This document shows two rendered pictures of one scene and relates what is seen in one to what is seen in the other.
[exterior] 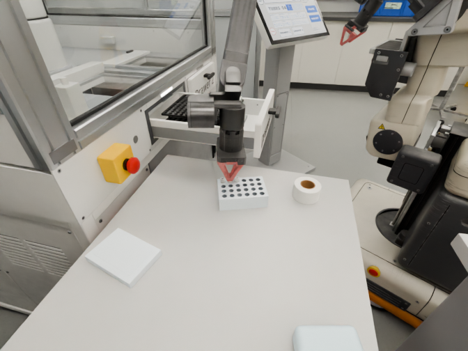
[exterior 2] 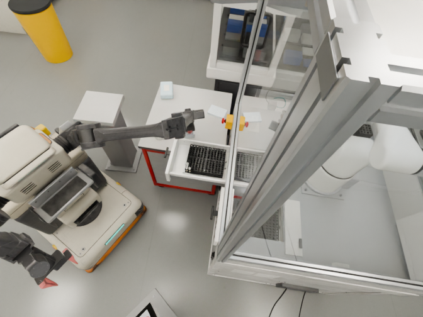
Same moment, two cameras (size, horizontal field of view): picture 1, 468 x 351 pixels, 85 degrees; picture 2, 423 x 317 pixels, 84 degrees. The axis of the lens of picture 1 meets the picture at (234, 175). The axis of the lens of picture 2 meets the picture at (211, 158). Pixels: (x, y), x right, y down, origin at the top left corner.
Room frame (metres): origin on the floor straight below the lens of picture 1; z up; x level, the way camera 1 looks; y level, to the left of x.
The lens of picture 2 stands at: (1.49, -0.03, 2.10)
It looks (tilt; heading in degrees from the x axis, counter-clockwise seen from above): 60 degrees down; 167
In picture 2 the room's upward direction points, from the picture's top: 8 degrees clockwise
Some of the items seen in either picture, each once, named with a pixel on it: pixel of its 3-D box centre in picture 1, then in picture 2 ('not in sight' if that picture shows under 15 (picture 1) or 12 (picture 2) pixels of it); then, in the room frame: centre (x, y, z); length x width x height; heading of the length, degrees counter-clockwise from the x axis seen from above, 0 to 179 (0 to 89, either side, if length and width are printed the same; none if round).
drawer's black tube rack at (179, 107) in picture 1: (205, 115); (206, 161); (0.80, 0.10, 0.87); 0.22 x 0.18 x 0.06; 76
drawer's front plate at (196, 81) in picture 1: (203, 82); (219, 215); (1.14, 0.14, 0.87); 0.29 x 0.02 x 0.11; 166
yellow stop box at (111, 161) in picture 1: (119, 163); (228, 121); (0.51, 0.28, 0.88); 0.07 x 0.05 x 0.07; 166
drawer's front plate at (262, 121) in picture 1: (264, 120); (173, 156); (0.76, -0.10, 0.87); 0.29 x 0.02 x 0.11; 166
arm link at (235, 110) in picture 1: (229, 115); not in sight; (0.54, 0.01, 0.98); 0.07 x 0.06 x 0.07; 95
